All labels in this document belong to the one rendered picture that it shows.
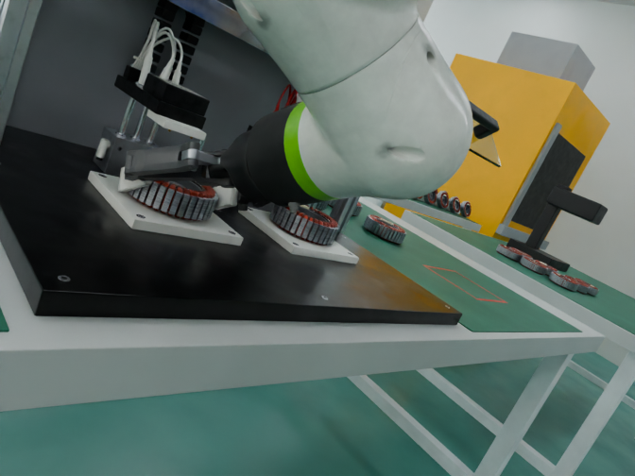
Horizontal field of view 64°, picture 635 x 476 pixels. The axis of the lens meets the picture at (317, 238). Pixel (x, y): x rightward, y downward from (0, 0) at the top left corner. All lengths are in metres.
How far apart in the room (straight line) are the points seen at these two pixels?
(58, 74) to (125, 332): 0.51
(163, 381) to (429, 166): 0.27
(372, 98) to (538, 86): 4.07
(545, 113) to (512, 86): 0.38
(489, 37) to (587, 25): 1.14
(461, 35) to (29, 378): 7.09
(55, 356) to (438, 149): 0.30
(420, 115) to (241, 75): 0.64
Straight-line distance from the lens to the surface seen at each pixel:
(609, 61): 6.39
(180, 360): 0.44
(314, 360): 0.56
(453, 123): 0.37
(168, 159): 0.53
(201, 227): 0.63
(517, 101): 4.41
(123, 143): 0.76
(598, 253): 5.86
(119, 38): 0.87
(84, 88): 0.86
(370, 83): 0.34
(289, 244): 0.73
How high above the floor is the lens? 0.96
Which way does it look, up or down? 12 degrees down
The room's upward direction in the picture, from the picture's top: 25 degrees clockwise
